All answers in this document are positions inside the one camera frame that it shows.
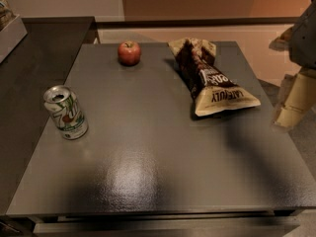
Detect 7up soda can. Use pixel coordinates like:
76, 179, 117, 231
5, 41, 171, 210
43, 85, 88, 140

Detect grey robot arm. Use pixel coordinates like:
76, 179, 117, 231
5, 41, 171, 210
269, 0, 316, 130

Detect brown chip bag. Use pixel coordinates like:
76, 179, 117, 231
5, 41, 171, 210
168, 38, 261, 117

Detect red apple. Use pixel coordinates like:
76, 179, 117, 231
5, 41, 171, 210
118, 40, 141, 66

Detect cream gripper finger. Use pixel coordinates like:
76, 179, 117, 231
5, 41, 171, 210
272, 67, 316, 131

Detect grey tray with items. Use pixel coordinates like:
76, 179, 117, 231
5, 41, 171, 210
0, 0, 28, 63

